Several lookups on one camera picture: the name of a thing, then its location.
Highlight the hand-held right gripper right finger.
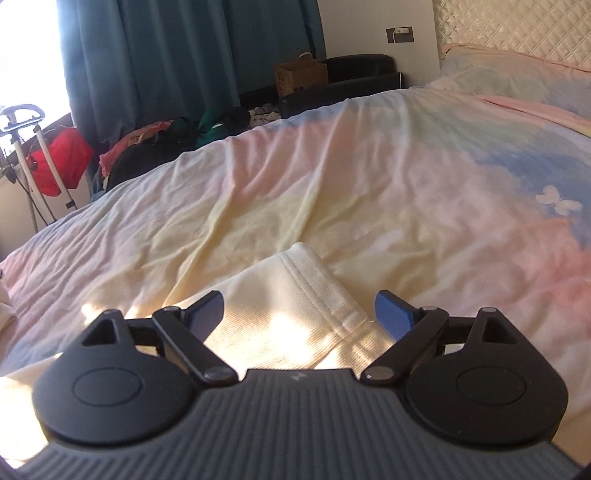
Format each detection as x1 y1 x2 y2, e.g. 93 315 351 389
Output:
360 290 520 385

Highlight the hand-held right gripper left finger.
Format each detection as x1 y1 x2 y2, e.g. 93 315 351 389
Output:
81 291 240 385

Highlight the cream knit garment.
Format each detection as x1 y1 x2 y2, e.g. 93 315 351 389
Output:
0 242 398 467

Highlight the pile of dark clothes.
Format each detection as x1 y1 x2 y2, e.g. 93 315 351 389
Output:
91 106 252 195

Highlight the pastel rainbow bed cover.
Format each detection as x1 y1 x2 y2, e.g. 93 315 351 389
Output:
0 83 591 407

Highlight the red bag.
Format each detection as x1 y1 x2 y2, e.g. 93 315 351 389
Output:
25 127 95 196

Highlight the black leather bench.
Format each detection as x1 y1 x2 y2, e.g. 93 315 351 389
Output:
279 54 405 120

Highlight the teal curtain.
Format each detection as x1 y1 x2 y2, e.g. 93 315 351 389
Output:
56 0 327 151

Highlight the cardboard box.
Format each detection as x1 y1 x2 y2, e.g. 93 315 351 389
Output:
274 57 329 99

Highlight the pastel pillow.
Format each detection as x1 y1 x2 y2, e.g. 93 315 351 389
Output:
425 42 591 132

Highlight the quilted cream headboard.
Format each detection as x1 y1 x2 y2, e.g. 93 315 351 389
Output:
432 0 591 73

